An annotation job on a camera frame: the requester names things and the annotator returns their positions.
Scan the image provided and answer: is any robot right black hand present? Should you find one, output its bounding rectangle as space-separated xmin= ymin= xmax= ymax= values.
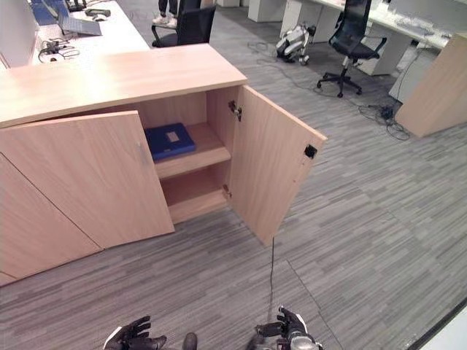
xmin=254 ymin=306 xmax=310 ymax=339

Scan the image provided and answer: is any robot left black hand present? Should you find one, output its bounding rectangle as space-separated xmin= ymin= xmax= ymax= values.
xmin=104 ymin=315 xmax=169 ymax=350

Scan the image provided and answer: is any plain closed cabinet door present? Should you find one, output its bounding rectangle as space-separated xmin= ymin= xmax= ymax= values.
xmin=0 ymin=152 xmax=105 ymax=282

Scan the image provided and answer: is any cabinet door with black lock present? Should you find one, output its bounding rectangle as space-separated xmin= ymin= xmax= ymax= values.
xmin=229 ymin=84 xmax=328 ymax=247

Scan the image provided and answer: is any wooden cabinet shelf board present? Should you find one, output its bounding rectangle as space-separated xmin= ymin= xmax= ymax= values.
xmin=153 ymin=122 xmax=232 ymax=180

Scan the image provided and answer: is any blue folder with white label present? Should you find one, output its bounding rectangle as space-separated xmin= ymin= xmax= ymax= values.
xmin=144 ymin=122 xmax=198 ymax=163

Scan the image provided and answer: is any light wood office cabinet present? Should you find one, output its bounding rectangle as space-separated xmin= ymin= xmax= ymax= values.
xmin=0 ymin=42 xmax=249 ymax=287

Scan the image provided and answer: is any light wood side cabinet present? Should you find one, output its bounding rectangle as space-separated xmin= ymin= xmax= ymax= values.
xmin=395 ymin=33 xmax=467 ymax=139

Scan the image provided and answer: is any black office chair star base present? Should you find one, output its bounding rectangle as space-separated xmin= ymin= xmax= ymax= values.
xmin=316 ymin=0 xmax=388 ymax=98

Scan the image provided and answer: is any black mesh office chair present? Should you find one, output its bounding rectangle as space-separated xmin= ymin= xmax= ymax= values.
xmin=150 ymin=0 xmax=217 ymax=49

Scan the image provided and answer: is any white office desk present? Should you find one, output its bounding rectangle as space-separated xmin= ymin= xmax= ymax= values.
xmin=313 ymin=0 xmax=467 ymax=77

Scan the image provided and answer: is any white quadruped robot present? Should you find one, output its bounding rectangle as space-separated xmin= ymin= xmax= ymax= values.
xmin=274 ymin=22 xmax=318 ymax=67

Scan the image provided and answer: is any open grey laptop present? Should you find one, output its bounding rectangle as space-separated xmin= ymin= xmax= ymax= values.
xmin=57 ymin=6 xmax=104 ymax=37

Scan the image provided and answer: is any person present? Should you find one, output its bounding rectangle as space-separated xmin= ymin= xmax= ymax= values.
xmin=152 ymin=0 xmax=180 ymax=27

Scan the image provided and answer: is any black device on desk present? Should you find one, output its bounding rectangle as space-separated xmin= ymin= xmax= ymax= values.
xmin=85 ymin=7 xmax=112 ymax=22

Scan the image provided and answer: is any grey desk partition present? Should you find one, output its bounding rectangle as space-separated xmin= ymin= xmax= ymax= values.
xmin=0 ymin=0 xmax=39 ymax=69

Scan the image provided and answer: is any white keyboard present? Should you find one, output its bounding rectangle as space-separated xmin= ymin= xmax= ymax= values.
xmin=395 ymin=15 xmax=428 ymax=33

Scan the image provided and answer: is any thin black floor cable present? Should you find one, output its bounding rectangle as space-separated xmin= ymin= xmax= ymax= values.
xmin=267 ymin=236 xmax=277 ymax=331

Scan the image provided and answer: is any long black floor cable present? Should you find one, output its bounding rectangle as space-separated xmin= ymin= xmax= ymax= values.
xmin=247 ymin=39 xmax=412 ymax=141

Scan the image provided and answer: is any tangle of desk cables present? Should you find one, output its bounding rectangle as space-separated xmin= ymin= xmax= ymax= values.
xmin=37 ymin=37 xmax=80 ymax=63

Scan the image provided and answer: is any white drawer pedestal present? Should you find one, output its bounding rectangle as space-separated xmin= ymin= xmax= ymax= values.
xmin=247 ymin=0 xmax=289 ymax=23

